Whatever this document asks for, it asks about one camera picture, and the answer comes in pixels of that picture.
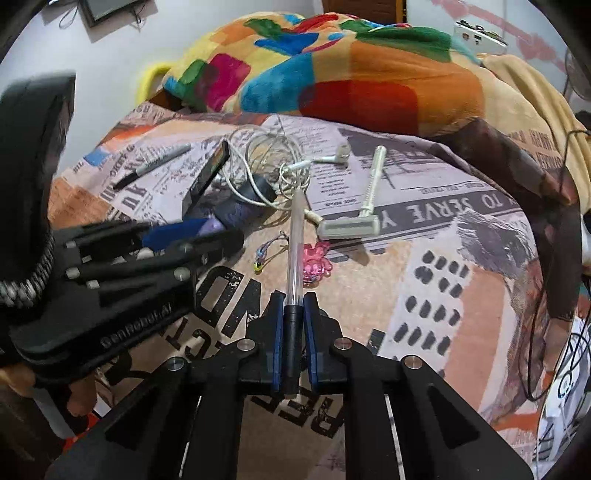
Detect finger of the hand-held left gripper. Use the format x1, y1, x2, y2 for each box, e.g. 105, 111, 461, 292
65, 228, 245, 301
55, 218, 213, 264

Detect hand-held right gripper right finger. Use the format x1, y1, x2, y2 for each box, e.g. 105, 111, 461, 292
302, 292, 536, 480

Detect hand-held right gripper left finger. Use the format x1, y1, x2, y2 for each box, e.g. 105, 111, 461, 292
44, 291, 284, 480

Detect dark purple cylindrical bottle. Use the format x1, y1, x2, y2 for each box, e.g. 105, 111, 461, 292
185, 174, 278, 232

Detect black and grey marker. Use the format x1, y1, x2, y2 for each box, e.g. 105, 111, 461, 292
113, 143, 192, 191

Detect clear pen with black grip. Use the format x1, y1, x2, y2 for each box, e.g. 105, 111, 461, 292
283, 189, 308, 398

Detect person's left hand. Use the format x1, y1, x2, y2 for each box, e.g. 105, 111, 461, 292
0, 364, 100, 416

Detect black rectangular box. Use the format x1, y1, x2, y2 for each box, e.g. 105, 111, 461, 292
181, 141, 230, 217

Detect pink plastic charm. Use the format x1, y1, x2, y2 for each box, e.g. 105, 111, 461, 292
302, 240, 335, 283

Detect white disposable razor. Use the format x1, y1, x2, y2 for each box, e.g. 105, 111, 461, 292
318, 145, 387, 241

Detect colourful patchwork fleece blanket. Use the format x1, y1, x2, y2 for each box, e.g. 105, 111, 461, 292
164, 14, 485, 139

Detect white printed bag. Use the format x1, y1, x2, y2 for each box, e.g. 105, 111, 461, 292
539, 318, 591, 476

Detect dark brown cloth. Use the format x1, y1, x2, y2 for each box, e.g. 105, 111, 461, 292
434, 119, 583, 324

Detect brown wooden door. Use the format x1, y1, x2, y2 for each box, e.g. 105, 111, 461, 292
322, 0, 409, 24

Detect beige blanket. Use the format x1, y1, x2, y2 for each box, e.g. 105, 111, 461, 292
475, 53, 591, 222

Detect standing fan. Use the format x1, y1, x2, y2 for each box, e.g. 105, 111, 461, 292
564, 48, 591, 100

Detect beaded string charm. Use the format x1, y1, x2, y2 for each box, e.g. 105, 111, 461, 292
254, 231, 291, 274

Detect grey braided cable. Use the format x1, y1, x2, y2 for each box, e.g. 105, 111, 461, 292
0, 226, 57, 309

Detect wooden bed frame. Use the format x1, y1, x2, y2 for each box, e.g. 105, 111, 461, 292
148, 88, 186, 112

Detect yellow plastic handle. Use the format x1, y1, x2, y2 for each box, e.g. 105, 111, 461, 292
137, 65, 172, 101

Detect dark framed wall screen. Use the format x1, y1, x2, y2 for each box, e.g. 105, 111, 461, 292
79, 0, 144, 26

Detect white wired earphones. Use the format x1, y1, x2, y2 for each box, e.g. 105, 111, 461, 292
222, 127, 352, 227

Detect white wall socket panel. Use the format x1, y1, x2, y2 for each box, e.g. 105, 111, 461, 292
452, 19, 509, 51

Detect pink heart wall stickers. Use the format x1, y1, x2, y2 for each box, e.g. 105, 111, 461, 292
434, 0, 557, 63

